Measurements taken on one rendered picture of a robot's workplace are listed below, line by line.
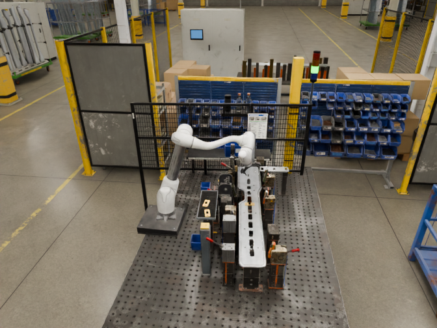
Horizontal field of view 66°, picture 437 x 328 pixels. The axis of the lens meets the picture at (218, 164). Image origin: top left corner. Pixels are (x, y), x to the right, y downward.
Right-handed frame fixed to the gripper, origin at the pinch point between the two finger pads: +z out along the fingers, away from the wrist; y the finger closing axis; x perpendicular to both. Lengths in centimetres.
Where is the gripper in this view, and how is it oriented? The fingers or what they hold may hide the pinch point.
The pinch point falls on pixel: (251, 170)
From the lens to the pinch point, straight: 322.5
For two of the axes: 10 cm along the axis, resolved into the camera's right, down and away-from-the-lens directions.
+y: -9.0, 4.2, 1.0
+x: 3.4, 8.3, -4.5
